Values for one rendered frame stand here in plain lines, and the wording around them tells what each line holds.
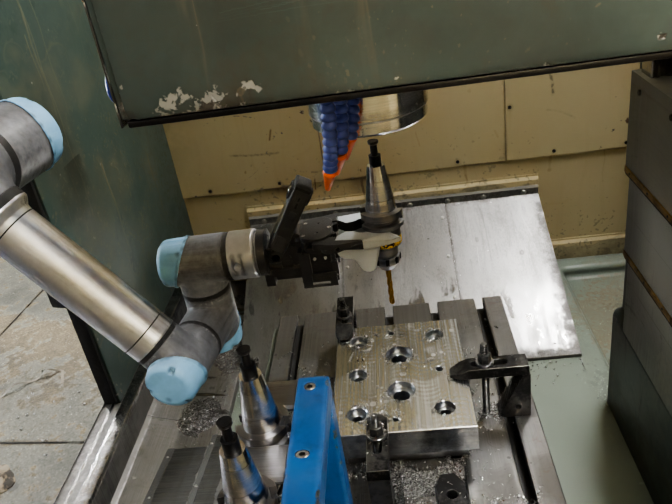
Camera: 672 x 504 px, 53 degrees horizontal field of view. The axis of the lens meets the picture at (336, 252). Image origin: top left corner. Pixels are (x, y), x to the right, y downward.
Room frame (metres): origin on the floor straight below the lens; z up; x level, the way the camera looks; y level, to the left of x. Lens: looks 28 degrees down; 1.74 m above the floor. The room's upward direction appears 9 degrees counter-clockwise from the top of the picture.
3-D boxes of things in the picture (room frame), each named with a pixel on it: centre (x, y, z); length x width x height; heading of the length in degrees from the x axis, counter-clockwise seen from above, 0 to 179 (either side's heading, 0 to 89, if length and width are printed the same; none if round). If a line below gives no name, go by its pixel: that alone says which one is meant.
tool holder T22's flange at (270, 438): (0.59, 0.11, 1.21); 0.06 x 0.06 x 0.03
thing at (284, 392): (0.64, 0.11, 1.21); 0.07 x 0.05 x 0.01; 83
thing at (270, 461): (0.54, 0.12, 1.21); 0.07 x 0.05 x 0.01; 83
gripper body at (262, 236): (0.89, 0.05, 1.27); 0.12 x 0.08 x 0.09; 83
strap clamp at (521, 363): (0.89, -0.22, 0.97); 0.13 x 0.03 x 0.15; 83
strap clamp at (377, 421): (0.75, -0.02, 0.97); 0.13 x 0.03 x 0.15; 173
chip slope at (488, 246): (1.54, -0.15, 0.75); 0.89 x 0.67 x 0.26; 83
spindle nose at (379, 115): (0.88, -0.07, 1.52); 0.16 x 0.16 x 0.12
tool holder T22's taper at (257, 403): (0.59, 0.11, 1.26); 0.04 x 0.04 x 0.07
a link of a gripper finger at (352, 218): (0.91, -0.05, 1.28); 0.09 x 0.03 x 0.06; 96
